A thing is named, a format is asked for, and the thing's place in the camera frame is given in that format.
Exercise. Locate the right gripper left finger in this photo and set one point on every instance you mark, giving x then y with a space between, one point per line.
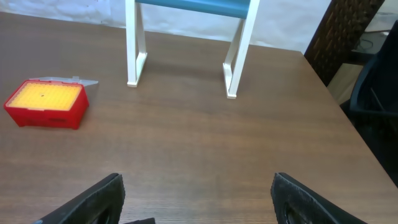
96 202

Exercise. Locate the white and blue stand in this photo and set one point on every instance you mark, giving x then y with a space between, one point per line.
192 4

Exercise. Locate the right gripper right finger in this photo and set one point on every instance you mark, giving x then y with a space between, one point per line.
298 202

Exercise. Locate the black chair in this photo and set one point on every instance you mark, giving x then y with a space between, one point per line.
379 102

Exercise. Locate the red and yellow tip box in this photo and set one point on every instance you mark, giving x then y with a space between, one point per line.
46 112

